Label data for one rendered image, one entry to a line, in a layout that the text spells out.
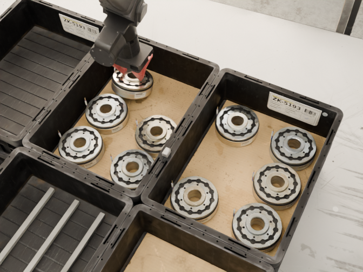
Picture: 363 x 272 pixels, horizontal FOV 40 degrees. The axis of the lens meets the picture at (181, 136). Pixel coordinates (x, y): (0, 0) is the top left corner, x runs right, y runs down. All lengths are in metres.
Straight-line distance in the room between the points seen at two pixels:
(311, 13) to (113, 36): 1.84
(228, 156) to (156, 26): 0.62
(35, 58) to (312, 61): 0.80
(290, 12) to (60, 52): 1.60
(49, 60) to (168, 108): 0.37
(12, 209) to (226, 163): 0.49
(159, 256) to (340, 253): 0.43
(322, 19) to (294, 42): 1.15
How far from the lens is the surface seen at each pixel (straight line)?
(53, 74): 1.36
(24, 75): 1.39
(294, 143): 1.17
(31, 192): 1.17
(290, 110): 1.18
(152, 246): 1.06
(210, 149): 1.16
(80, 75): 1.20
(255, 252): 0.95
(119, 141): 1.19
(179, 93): 1.26
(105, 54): 1.05
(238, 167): 1.14
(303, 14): 2.74
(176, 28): 1.61
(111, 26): 1.06
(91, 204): 1.12
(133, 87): 1.21
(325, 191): 1.29
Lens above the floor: 1.81
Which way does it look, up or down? 56 degrees down
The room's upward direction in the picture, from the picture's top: 3 degrees counter-clockwise
